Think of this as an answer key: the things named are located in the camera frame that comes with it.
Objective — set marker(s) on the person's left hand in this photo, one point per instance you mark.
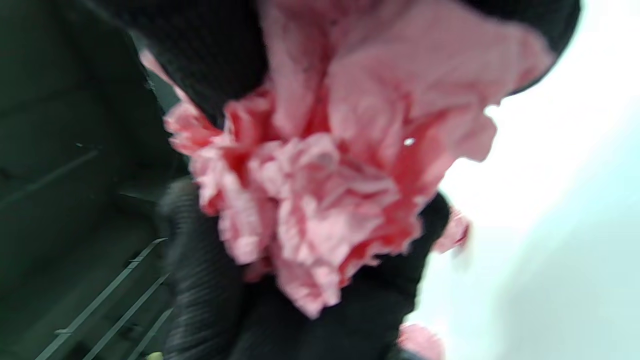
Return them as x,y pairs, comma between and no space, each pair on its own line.
225,320

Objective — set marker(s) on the person's right hand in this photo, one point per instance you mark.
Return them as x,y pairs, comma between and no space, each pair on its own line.
200,50

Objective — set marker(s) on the pink paper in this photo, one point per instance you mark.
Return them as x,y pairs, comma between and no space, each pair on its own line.
452,232
420,344
325,200

